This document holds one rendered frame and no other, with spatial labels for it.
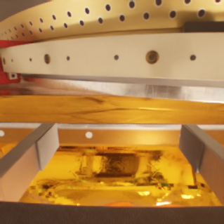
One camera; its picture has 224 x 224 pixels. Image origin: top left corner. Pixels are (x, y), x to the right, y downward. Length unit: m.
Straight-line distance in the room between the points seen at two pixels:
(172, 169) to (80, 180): 0.15
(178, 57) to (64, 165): 0.23
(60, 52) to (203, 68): 0.18
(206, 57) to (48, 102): 0.22
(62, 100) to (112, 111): 0.08
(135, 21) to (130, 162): 0.21
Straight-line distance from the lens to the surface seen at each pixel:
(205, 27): 0.21
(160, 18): 0.24
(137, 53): 0.19
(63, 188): 0.30
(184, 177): 0.31
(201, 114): 0.29
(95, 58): 0.21
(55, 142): 0.16
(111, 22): 0.25
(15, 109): 0.30
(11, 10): 0.39
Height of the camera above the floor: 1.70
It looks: 17 degrees up
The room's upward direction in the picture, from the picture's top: 180 degrees clockwise
